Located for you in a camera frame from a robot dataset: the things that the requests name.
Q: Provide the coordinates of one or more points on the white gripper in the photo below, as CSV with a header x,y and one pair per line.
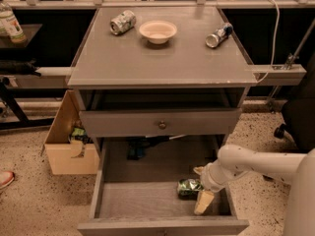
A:
x,y
208,178

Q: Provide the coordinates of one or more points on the crushed green can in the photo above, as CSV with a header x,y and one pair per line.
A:
x,y
189,188

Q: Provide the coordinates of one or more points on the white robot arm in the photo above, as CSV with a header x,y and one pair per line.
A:
x,y
295,169

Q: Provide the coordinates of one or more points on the closed top drawer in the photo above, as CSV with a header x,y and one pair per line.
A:
x,y
145,123

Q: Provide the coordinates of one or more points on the open middle drawer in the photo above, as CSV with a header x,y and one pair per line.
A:
x,y
139,197

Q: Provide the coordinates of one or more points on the round brass drawer knob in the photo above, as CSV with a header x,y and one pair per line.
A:
x,y
162,125

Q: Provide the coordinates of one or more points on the grey drawer cabinet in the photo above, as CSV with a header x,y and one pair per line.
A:
x,y
120,73

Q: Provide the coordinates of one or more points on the silver and blue can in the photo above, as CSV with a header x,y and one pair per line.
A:
x,y
214,39

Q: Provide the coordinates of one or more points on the white and green can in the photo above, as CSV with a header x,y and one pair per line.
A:
x,y
123,22

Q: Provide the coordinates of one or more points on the black office chair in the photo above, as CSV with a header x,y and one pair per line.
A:
x,y
299,112

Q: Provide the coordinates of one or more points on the green snack bag in box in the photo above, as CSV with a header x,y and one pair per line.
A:
x,y
78,135

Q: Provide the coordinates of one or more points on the cardboard box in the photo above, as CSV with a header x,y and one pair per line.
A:
x,y
67,157

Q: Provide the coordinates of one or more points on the white paper bowl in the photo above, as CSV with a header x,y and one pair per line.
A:
x,y
158,32

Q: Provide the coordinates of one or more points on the red and white shoe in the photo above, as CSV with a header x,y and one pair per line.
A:
x,y
6,178

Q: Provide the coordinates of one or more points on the clear plastic bottle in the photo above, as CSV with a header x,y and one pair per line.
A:
x,y
9,25

